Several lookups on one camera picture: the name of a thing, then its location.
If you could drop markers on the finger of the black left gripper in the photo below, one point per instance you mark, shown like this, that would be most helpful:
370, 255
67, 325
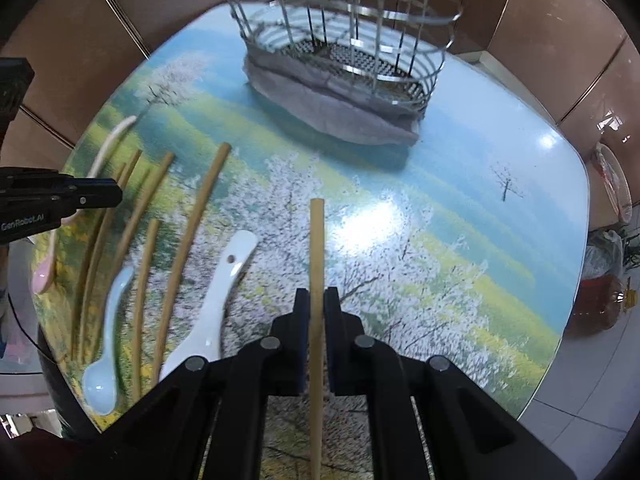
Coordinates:
94, 193

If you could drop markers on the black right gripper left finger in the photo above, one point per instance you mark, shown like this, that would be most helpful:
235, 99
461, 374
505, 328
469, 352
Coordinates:
290, 361

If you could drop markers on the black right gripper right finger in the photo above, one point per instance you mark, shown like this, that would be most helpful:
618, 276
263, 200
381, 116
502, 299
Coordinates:
342, 329

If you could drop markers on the pink ceramic spoon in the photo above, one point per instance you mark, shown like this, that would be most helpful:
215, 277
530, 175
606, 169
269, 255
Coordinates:
43, 276

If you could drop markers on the light blue ceramic spoon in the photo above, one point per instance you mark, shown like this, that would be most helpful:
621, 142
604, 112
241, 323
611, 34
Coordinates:
99, 381

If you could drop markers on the cream ceramic spoon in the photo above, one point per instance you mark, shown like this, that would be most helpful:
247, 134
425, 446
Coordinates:
108, 144

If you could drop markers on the bamboo chopstick short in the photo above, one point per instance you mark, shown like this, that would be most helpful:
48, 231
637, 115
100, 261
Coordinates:
137, 321

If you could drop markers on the white ceramic spoon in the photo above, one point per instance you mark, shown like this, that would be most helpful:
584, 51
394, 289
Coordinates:
205, 337

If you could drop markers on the grey folded cloth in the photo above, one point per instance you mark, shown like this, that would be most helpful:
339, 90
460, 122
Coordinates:
329, 103

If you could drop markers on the red plastic bag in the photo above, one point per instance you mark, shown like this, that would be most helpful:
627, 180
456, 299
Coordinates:
600, 297

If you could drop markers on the wire utensil basket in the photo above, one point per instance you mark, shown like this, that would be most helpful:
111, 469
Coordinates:
393, 49

